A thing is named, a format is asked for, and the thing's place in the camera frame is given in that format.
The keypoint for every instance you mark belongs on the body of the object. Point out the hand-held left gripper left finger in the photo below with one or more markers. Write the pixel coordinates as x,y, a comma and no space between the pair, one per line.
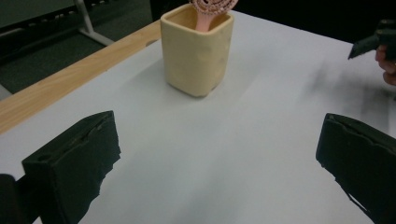
68,161

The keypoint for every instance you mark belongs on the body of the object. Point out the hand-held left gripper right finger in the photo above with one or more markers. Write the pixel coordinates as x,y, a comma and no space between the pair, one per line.
364,161

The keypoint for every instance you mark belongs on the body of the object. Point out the pink hairbrush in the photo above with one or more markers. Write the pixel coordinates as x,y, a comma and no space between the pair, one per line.
208,7

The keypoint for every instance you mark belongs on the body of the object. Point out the beige square cup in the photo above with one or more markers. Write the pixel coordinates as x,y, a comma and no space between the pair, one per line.
196,59

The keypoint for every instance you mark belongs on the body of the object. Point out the white table mat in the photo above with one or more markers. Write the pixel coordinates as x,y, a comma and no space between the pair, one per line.
218,149

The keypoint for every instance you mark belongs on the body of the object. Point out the white metal stand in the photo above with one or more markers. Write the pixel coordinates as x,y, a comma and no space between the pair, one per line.
83,15

